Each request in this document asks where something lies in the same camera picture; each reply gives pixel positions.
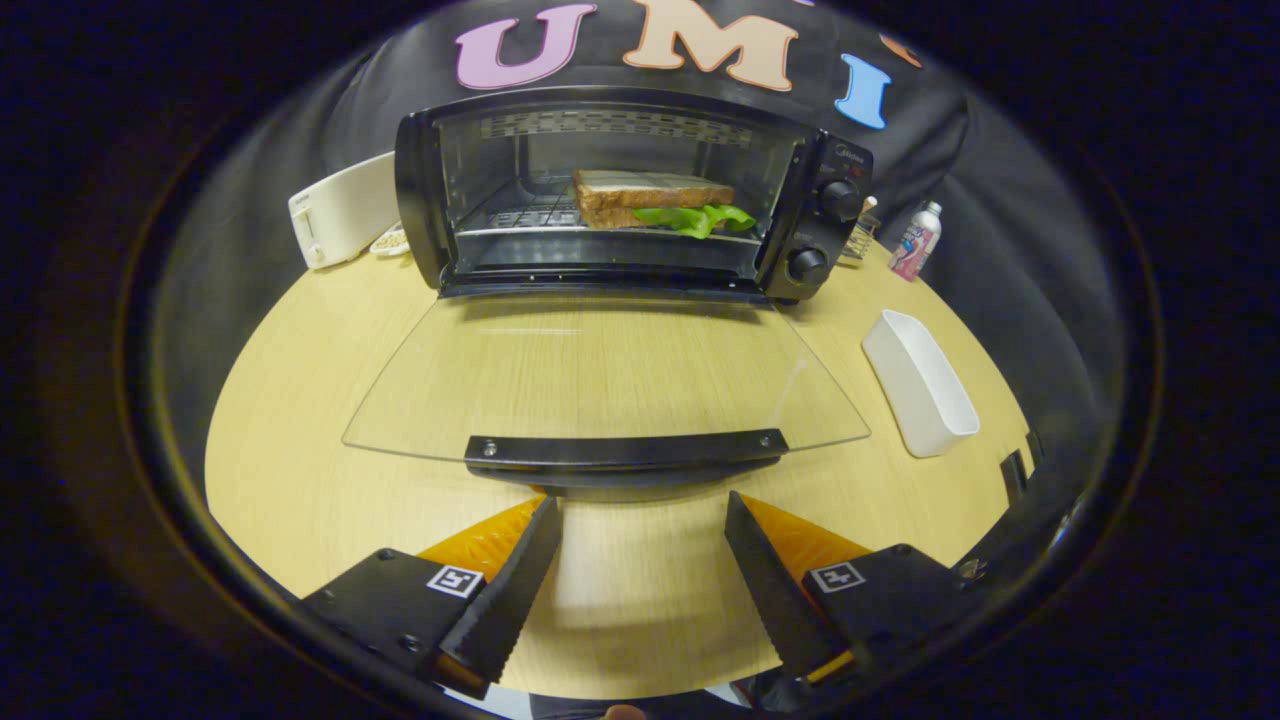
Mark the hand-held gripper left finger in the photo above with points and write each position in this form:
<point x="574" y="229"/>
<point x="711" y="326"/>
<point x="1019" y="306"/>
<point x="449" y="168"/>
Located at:
<point x="515" y="590"/>

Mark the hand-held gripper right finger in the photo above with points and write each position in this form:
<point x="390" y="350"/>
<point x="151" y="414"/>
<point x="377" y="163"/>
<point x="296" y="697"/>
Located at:
<point x="770" y="590"/>

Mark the black toaster oven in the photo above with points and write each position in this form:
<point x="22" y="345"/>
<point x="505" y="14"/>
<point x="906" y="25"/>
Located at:
<point x="830" y="240"/>

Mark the sandwich with lettuce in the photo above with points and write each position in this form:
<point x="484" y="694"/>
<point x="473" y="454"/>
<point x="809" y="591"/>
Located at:
<point x="645" y="195"/>

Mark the white pop-up toaster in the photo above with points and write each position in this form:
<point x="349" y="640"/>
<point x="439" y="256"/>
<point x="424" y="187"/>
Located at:
<point x="345" y="210"/>

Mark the white rectangular tray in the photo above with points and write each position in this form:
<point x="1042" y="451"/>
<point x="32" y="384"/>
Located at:
<point x="925" y="395"/>

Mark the clear plastic container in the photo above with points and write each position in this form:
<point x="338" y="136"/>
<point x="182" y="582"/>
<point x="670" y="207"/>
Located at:
<point x="861" y="235"/>

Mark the white pink spray bottle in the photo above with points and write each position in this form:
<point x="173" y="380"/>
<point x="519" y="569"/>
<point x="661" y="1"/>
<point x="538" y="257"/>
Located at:
<point x="915" y="245"/>

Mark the black backdrop cloth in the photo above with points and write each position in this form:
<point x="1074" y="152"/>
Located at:
<point x="1000" y="200"/>

